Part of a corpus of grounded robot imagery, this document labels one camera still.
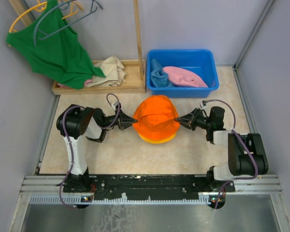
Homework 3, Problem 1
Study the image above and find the wooden clothes rack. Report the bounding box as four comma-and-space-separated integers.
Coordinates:
9, 0, 146, 95

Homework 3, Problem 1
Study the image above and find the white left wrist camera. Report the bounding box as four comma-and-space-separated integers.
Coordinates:
111, 101, 120, 111

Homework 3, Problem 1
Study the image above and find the green tank top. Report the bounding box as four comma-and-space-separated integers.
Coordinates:
6, 0, 105, 87

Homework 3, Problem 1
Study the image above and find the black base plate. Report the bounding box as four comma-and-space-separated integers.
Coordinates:
59, 171, 235, 207

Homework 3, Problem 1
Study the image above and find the light blue bucket hat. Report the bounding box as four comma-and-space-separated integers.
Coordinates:
150, 59, 174, 87

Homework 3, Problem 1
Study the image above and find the aluminium frame rail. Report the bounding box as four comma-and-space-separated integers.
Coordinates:
9, 174, 290, 232

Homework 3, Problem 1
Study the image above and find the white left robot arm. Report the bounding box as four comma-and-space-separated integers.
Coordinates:
56, 104, 138, 192

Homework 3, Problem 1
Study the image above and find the grey-blue clothes hanger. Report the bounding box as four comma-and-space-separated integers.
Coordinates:
33, 0, 103, 46

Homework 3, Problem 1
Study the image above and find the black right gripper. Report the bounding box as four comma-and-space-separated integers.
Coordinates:
175, 108, 213, 131

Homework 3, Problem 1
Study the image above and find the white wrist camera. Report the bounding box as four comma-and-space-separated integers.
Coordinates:
111, 101, 120, 111
200, 101, 207, 109

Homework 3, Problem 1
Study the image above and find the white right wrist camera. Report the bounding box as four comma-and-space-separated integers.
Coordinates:
200, 101, 207, 109

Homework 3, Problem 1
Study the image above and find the beige folded cloth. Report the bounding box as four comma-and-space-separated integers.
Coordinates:
86, 56, 126, 87

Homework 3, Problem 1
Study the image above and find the orange bucket hat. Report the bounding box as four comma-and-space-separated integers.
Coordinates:
133, 95, 180, 135

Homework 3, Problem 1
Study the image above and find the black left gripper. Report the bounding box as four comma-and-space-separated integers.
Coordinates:
101, 108, 138, 130

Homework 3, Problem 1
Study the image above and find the orange clothes hanger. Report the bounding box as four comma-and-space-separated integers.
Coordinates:
8, 0, 84, 33

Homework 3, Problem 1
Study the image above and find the blue plastic bin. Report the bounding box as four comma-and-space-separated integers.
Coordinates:
146, 49, 219, 99

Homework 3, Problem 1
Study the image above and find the pink cloth on rack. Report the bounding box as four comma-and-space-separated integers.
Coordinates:
58, 79, 92, 89

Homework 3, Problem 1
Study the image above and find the yellow bucket hat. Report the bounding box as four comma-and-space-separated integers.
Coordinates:
138, 132, 176, 144

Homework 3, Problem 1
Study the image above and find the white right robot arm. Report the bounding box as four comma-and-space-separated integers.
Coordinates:
175, 106, 269, 191

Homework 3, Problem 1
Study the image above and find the pink bucket hat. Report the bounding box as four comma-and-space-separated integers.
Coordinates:
162, 66, 208, 88

